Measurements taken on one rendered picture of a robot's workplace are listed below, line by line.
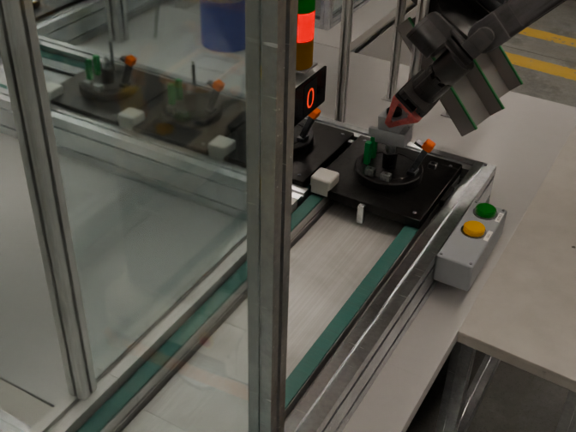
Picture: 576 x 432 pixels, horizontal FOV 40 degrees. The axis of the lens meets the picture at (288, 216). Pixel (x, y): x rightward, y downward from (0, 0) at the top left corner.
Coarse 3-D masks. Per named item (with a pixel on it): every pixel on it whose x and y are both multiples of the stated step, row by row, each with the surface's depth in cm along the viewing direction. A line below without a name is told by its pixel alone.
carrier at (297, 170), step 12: (300, 132) 173; (312, 132) 173; (324, 132) 178; (336, 132) 178; (348, 132) 178; (300, 144) 169; (312, 144) 172; (324, 144) 173; (336, 144) 173; (300, 156) 169; (312, 156) 169; (324, 156) 169; (336, 156) 172; (300, 168) 165; (312, 168) 165; (300, 180) 161
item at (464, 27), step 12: (432, 0) 163; (444, 0) 171; (456, 0) 172; (468, 0) 172; (444, 12) 168; (456, 12) 170; (468, 12) 171; (480, 12) 171; (456, 24) 167; (468, 24) 168
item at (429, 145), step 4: (428, 140) 155; (416, 144) 156; (420, 144) 156; (424, 144) 155; (428, 144) 154; (432, 144) 155; (424, 148) 155; (428, 148) 155; (432, 148) 154; (424, 152) 156; (428, 152) 155; (420, 156) 157; (424, 156) 156; (416, 160) 158; (420, 160) 157; (412, 164) 159; (416, 164) 158; (412, 168) 159; (416, 168) 159
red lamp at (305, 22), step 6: (312, 12) 131; (300, 18) 131; (306, 18) 131; (312, 18) 132; (300, 24) 131; (306, 24) 131; (312, 24) 132; (300, 30) 132; (306, 30) 132; (312, 30) 133; (300, 36) 132; (306, 36) 133; (312, 36) 134; (300, 42) 133
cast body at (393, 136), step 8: (384, 112) 156; (400, 112) 154; (384, 120) 155; (392, 120) 154; (376, 128) 157; (384, 128) 156; (392, 128) 155; (400, 128) 155; (408, 128) 157; (376, 136) 158; (384, 136) 157; (392, 136) 156; (400, 136) 155; (408, 136) 157; (392, 144) 157; (400, 144) 156
